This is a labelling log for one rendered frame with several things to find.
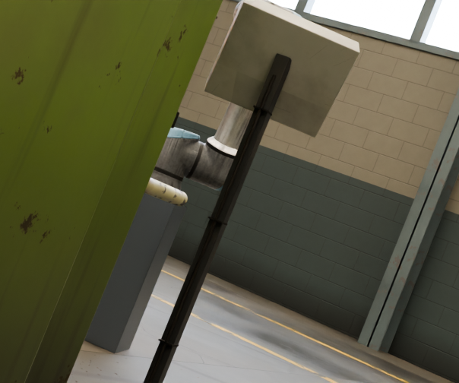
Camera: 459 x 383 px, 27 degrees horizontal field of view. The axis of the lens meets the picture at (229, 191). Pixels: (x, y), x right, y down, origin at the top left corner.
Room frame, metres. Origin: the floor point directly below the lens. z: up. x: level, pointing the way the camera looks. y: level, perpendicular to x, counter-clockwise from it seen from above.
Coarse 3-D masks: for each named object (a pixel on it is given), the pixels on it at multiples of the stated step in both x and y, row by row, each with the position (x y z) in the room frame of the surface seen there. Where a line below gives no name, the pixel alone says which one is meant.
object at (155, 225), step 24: (144, 216) 3.55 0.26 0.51; (168, 216) 3.54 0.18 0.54; (144, 240) 3.55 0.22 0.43; (168, 240) 3.66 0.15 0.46; (120, 264) 3.56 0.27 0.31; (144, 264) 3.54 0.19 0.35; (120, 288) 3.55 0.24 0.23; (144, 288) 3.60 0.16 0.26; (96, 312) 3.56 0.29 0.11; (120, 312) 3.54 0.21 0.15; (96, 336) 3.55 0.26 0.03; (120, 336) 3.54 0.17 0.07
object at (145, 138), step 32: (192, 0) 2.22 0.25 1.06; (192, 32) 2.29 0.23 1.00; (160, 64) 2.19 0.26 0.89; (192, 64) 2.36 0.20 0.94; (160, 96) 2.26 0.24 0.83; (128, 128) 2.17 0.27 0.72; (160, 128) 2.33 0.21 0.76; (128, 160) 2.23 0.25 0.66; (128, 192) 2.30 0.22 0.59; (96, 224) 2.20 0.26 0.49; (128, 224) 2.37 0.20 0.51; (96, 256) 2.26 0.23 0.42; (64, 288) 2.17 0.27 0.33; (96, 288) 2.33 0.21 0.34; (64, 320) 2.23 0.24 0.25; (64, 352) 2.30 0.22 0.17
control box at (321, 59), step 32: (256, 0) 2.54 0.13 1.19; (256, 32) 2.53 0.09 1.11; (288, 32) 2.52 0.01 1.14; (320, 32) 2.53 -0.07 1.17; (224, 64) 2.58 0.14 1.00; (256, 64) 2.57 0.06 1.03; (320, 64) 2.55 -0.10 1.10; (352, 64) 2.55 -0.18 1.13; (224, 96) 2.63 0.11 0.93; (256, 96) 2.62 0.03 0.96; (288, 96) 2.61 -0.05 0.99; (320, 96) 2.60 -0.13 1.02
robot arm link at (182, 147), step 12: (180, 132) 3.59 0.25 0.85; (168, 144) 3.59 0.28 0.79; (180, 144) 3.59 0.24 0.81; (192, 144) 3.62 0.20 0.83; (168, 156) 3.59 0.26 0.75; (180, 156) 3.60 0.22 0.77; (192, 156) 3.60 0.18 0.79; (168, 168) 3.59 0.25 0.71; (180, 168) 3.61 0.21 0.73; (192, 168) 3.62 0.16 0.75
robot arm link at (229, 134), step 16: (240, 112) 3.57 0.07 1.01; (224, 128) 3.61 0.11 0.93; (240, 128) 3.60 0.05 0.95; (208, 144) 3.63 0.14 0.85; (224, 144) 3.61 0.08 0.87; (208, 160) 3.62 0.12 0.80; (224, 160) 3.61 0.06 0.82; (192, 176) 3.64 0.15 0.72; (208, 176) 3.63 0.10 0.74; (224, 176) 3.64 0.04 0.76
